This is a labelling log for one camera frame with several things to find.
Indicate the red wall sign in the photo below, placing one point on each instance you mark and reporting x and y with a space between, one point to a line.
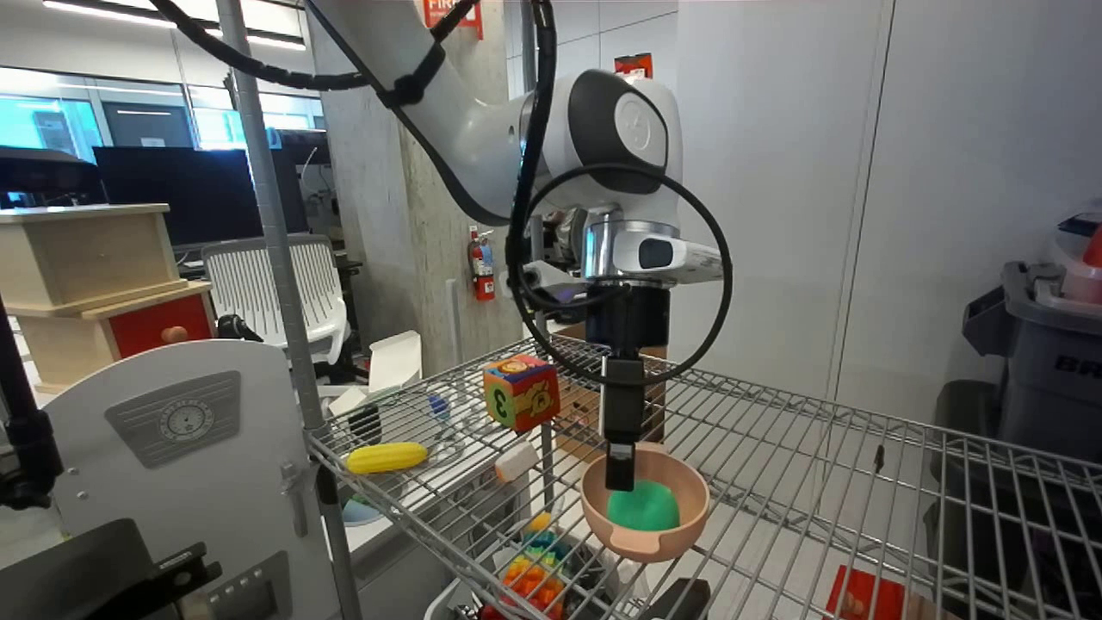
456 15
634 65

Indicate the white toy kitchen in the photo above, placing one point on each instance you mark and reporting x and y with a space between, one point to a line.
172 448

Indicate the yellow toy corn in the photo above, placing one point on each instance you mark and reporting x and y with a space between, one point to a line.
386 457

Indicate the wooden toy cabinet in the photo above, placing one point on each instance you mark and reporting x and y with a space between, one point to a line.
86 258

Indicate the grey trash bin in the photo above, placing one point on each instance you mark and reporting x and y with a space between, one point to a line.
1050 370

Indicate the green plush toy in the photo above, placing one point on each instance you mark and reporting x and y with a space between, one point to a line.
646 506

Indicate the row of monitors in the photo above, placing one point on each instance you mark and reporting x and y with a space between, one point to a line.
189 194

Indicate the pink pot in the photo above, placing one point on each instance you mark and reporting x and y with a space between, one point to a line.
680 491

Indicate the red flat card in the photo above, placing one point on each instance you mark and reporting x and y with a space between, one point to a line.
865 594

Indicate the red fire extinguisher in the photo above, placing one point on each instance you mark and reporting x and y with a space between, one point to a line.
483 267

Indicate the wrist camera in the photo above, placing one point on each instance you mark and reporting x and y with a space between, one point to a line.
544 277

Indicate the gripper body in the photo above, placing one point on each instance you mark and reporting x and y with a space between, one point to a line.
628 319

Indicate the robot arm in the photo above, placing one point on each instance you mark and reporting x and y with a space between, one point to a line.
482 129

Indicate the camera on mount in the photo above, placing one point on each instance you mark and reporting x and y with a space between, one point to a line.
30 439

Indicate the colourful stacking toy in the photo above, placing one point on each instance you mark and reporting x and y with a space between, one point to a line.
538 568

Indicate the open white box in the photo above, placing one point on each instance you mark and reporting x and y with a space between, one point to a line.
392 362

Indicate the small white block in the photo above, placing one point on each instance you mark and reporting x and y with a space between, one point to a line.
515 462

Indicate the colourful soft number cube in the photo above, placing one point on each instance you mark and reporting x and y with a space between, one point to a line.
521 392

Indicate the white office chair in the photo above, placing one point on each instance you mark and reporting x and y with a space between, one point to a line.
267 284

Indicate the red drawer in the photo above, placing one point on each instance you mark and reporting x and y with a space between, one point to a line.
146 323

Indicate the cardboard box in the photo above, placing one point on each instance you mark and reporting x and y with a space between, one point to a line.
578 422

